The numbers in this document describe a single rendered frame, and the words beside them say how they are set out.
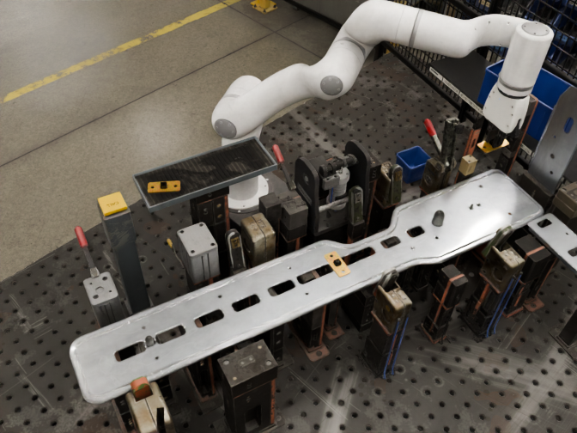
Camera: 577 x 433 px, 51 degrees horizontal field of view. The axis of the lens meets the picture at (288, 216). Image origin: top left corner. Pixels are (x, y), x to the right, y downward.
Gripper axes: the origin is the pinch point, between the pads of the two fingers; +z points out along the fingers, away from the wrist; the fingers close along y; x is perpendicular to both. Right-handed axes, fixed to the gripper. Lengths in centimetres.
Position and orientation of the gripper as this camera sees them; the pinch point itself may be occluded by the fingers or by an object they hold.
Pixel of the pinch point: (495, 137)
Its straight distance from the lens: 169.7
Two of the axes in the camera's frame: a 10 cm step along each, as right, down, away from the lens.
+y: 4.8, 6.6, -5.9
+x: 8.8, -3.3, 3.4
